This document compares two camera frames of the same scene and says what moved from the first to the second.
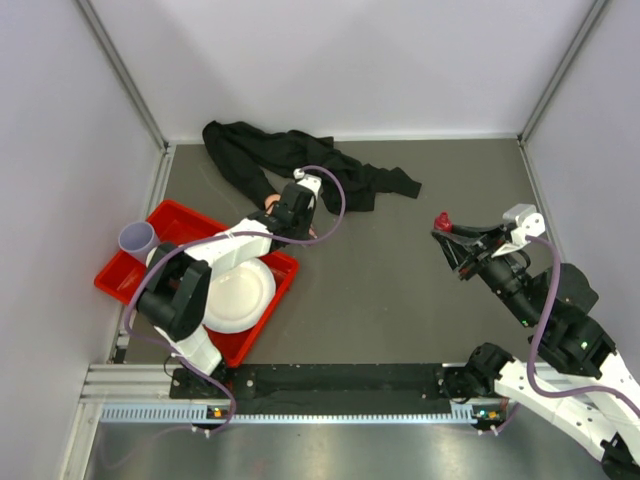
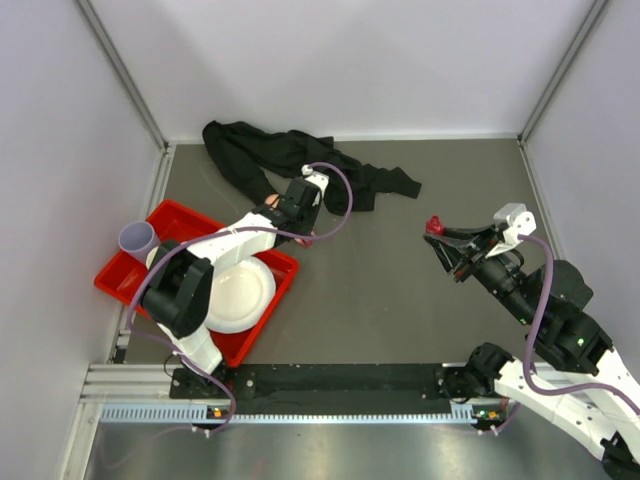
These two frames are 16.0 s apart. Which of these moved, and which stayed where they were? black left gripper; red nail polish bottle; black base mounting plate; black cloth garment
Moved: red nail polish bottle
Stayed: black cloth garment; black left gripper; black base mounting plate
